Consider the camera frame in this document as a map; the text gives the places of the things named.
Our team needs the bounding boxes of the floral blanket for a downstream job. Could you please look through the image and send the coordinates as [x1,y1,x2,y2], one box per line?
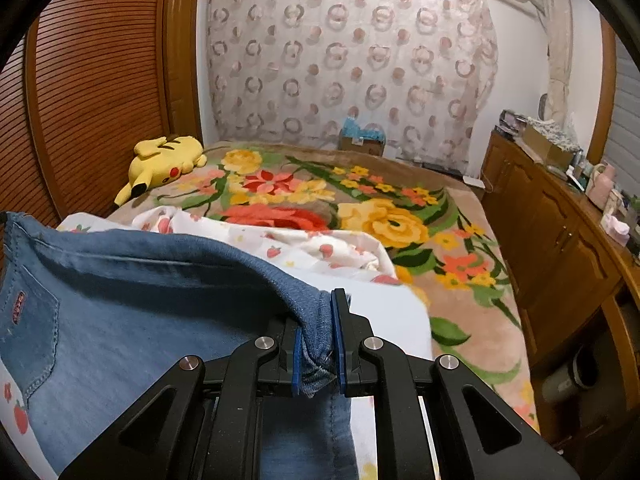
[105,140,541,433]

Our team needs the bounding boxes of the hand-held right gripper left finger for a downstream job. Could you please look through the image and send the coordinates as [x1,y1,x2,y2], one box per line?
[59,317,308,480]

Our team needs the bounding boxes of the small pink container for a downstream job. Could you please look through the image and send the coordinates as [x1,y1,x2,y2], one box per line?
[600,212,631,247]

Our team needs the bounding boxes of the cardboard box with patterned cloth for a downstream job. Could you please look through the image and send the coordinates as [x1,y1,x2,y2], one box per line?
[520,117,583,171]

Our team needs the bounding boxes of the grey cylindrical flask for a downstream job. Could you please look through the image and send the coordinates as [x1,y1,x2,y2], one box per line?
[542,345,601,403]

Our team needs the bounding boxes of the white lace curtain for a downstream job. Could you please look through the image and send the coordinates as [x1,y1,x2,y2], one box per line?
[539,0,577,126]

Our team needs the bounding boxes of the wooden chair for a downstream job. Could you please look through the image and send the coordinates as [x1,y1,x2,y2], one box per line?
[597,280,640,461]

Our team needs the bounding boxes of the wooden cabinet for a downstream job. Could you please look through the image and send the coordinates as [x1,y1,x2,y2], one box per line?
[481,130,640,361]

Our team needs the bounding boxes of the cardboard box with blue packs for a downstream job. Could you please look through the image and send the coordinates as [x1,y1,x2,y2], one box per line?
[339,116,387,157]

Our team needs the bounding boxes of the ring pattern curtain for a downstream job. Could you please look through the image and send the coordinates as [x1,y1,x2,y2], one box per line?
[200,0,501,176]

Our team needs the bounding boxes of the wooden wardrobe side panel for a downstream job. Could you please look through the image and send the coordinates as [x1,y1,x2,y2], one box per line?
[165,0,203,143]

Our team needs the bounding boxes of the white fruit print quilt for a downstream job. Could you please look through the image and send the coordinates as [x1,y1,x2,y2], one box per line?
[0,205,436,480]

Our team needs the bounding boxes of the blue denim pants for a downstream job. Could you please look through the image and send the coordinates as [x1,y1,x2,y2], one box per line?
[0,211,361,480]

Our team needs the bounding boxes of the louvered wooden wardrobe door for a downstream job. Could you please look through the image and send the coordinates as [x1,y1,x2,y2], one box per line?
[0,35,63,266]
[25,0,173,221]

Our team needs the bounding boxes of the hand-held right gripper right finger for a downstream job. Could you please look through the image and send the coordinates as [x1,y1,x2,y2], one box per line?
[330,287,583,480]

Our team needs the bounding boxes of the yellow plush toy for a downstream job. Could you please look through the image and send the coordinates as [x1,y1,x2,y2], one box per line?
[114,135,208,207]

